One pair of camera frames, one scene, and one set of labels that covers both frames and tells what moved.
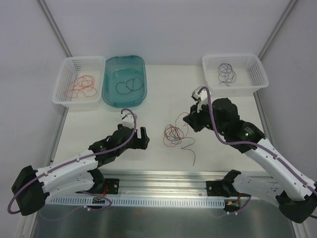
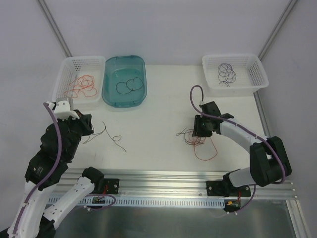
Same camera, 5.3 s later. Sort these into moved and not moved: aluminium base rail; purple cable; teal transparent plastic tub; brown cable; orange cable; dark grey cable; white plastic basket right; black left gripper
Moved: black left gripper; brown cable
Not moved: purple cable; teal transparent plastic tub; aluminium base rail; orange cable; dark grey cable; white plastic basket right
